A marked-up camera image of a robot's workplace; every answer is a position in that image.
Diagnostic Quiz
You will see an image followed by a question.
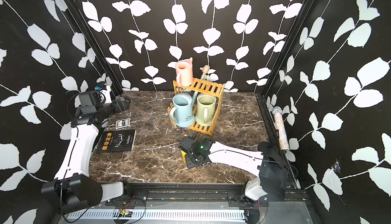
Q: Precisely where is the light blue watering can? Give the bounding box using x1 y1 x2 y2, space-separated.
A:
170 79 198 127

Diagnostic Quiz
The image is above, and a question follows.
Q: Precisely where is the pink watering can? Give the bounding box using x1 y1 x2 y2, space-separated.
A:
175 57 193 87

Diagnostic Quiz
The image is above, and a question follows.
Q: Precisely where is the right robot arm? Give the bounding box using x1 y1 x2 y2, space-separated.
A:
179 137 289 202

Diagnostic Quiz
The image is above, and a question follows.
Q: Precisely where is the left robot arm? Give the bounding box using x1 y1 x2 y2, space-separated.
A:
41 89 129 215

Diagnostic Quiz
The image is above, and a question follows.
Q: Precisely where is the black front rail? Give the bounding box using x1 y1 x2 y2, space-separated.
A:
122 183 312 209

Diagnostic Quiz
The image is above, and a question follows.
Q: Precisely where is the blue playing card box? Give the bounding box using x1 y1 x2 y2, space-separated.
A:
116 118 130 130

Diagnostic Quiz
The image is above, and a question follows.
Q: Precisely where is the yellow watering can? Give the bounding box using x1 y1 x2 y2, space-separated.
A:
181 151 186 164

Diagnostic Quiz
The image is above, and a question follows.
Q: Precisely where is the sage green watering can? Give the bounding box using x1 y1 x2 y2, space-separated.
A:
195 94 216 126

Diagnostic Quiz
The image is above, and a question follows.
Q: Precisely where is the white perforated front strip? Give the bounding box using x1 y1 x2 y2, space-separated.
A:
66 209 245 222

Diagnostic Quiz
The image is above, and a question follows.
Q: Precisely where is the sprinkle filled clear tube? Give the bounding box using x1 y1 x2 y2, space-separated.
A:
272 107 290 150

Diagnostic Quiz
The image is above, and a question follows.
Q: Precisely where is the black book yellow lettering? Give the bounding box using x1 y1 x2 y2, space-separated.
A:
95 129 136 153

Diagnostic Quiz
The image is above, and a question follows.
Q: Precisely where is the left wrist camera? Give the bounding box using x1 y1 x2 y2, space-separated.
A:
95 84 112 104

